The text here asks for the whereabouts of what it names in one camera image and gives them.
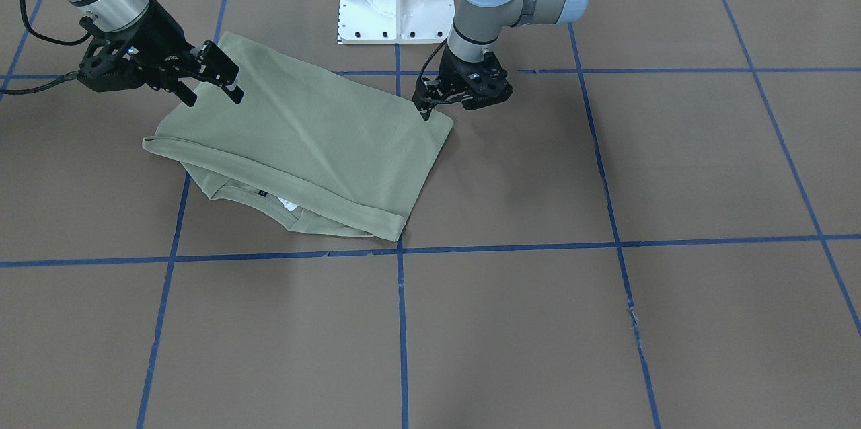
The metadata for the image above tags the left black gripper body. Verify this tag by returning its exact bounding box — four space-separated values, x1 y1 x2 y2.
435 49 497 106

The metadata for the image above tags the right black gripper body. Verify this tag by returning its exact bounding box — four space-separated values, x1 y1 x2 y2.
121 0 200 91

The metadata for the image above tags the olive green long-sleeve shirt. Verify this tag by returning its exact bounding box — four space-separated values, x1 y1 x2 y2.
142 32 454 242

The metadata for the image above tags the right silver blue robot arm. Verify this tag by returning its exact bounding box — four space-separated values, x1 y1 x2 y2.
49 0 245 106

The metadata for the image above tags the white shirt price tag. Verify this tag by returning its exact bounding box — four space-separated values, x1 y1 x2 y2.
277 197 299 212

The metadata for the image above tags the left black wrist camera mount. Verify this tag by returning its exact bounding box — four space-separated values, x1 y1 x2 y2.
462 53 514 111

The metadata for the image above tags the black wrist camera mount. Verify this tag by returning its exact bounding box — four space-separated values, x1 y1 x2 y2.
76 37 151 93
462 53 514 111

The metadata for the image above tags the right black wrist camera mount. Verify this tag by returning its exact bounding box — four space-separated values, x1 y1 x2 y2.
76 37 151 93

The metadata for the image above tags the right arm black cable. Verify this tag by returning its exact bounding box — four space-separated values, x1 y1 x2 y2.
0 0 91 97

